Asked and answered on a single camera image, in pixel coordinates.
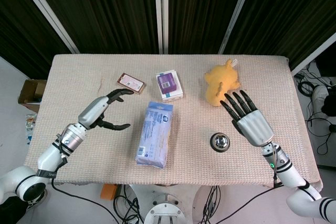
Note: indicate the silver call bell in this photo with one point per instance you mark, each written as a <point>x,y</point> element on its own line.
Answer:
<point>220,141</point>

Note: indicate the blue wet wipes pack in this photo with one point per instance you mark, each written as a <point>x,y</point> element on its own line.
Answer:
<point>155,134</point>

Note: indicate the orange block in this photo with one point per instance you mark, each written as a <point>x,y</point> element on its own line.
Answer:
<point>108,192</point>

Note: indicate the yellow plush toy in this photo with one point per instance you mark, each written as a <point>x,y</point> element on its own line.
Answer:
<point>220,85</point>

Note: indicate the brown snack packet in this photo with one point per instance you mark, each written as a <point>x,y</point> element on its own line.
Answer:
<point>131,82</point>

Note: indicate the robot base column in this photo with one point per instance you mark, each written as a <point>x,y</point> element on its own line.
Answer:
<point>165,208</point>

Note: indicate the white folding screen frame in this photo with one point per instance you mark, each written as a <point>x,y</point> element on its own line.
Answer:
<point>161,11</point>

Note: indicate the purple and white box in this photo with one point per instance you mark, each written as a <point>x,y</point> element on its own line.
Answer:
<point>169,85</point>

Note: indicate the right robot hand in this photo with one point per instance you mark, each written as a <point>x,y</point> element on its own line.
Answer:
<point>252,125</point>

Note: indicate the beige woven tablecloth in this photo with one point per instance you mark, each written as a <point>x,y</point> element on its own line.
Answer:
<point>110,145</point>

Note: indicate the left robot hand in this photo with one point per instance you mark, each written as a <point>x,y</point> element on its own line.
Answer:
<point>94,109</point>

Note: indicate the cardboard box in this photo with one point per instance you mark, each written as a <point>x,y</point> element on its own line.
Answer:
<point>30,93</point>

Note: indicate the colourful snack bag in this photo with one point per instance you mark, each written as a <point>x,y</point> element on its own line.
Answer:
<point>30,121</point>

